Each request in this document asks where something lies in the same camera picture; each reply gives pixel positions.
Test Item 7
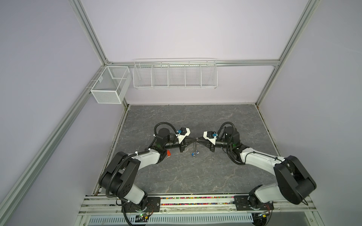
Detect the small white mesh basket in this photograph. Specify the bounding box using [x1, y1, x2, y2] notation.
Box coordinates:
[90, 66, 132, 104]

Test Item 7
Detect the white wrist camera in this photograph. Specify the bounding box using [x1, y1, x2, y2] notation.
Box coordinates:
[175, 127, 190, 144]
[203, 131, 218, 146]

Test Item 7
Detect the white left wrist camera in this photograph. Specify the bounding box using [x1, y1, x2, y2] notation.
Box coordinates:
[175, 127, 190, 144]

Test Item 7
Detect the blue key tag with key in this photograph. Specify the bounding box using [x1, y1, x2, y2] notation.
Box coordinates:
[191, 152, 198, 158]

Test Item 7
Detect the left aluminium frame post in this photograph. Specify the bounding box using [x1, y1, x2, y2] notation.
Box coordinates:
[69, 1, 128, 110]

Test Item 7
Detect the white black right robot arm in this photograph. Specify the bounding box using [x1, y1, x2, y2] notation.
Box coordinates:
[197, 124, 317, 209]

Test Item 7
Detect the white vented cable duct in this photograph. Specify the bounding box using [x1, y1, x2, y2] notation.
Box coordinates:
[88, 213, 254, 226]

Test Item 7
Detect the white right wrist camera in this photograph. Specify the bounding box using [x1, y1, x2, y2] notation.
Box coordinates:
[203, 131, 218, 146]

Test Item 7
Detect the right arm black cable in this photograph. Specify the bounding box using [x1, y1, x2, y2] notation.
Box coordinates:
[216, 121, 286, 166]

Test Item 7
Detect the long white wire basket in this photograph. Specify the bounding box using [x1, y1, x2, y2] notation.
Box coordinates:
[133, 58, 218, 89]

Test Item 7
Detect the aluminium base rail with beads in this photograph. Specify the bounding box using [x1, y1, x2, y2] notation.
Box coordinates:
[79, 194, 316, 215]

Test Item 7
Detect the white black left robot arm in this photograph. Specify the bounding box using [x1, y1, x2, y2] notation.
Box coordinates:
[98, 128, 196, 206]

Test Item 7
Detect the aluminium frame corner post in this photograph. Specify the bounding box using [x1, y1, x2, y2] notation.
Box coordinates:
[255, 0, 321, 108]

